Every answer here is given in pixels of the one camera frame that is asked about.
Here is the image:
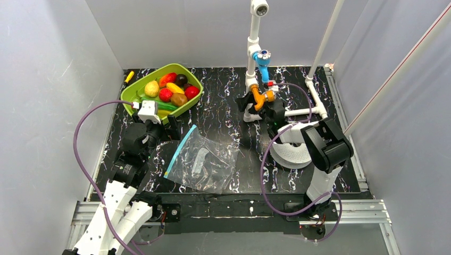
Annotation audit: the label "green toy beans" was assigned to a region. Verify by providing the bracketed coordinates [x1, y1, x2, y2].
[157, 101, 178, 112]

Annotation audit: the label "red toy strawberry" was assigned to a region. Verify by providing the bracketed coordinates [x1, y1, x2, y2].
[158, 88, 173, 103]

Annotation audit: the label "yellow handled screwdriver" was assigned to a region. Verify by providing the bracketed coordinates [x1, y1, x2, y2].
[123, 71, 135, 86]

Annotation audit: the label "white filament spool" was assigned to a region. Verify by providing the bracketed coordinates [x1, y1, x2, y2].
[270, 122, 317, 169]

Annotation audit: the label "green plastic tray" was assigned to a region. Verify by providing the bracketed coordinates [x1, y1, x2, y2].
[120, 63, 204, 117]

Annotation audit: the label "red orange toy pepper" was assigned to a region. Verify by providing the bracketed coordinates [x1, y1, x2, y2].
[158, 72, 177, 88]

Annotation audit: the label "red toy apple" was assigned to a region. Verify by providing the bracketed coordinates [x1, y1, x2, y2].
[185, 86, 200, 101]

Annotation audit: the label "blue pipe valve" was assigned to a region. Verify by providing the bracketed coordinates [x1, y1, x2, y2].
[252, 50, 271, 83]

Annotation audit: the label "orange pipe valve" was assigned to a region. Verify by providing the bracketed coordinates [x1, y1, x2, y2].
[250, 84, 275, 112]

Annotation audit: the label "brown toy kiwi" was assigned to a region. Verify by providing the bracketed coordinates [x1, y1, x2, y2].
[170, 93, 188, 107]

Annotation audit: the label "yellow toy banana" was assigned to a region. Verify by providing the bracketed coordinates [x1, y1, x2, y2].
[166, 82, 185, 94]

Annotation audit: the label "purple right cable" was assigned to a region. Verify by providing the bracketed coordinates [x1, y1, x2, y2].
[260, 82, 343, 243]

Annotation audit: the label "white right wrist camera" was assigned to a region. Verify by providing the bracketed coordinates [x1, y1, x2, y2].
[264, 80, 280, 94]

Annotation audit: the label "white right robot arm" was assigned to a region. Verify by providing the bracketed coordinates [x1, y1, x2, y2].
[235, 92, 354, 216]

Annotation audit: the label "aluminium frame rail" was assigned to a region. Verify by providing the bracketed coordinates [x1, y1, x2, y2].
[65, 199, 401, 255]

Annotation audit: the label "clear zip top bag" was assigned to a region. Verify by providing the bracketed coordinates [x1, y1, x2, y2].
[164, 125, 239, 194]

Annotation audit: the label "white PVC pipe frame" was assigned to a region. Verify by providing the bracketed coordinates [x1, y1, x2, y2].
[245, 1, 450, 136]

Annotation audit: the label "yellow toy lemon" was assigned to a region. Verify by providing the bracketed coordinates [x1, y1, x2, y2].
[144, 80, 160, 98]

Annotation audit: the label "yellow toy corn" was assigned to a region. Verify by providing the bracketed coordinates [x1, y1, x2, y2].
[157, 109, 172, 118]

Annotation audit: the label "dark purple toy fruit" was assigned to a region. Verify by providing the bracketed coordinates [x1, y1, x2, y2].
[174, 74, 188, 87]

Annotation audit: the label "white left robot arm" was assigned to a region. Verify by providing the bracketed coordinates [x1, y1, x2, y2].
[63, 115, 181, 254]

